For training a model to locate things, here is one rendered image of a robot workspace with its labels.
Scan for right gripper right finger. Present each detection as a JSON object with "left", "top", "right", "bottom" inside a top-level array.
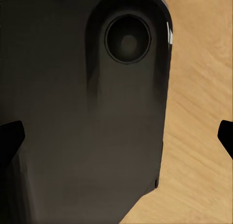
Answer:
[{"left": 217, "top": 120, "right": 233, "bottom": 159}]

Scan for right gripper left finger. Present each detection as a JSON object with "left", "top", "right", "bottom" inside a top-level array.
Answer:
[{"left": 0, "top": 120, "right": 25, "bottom": 178}]

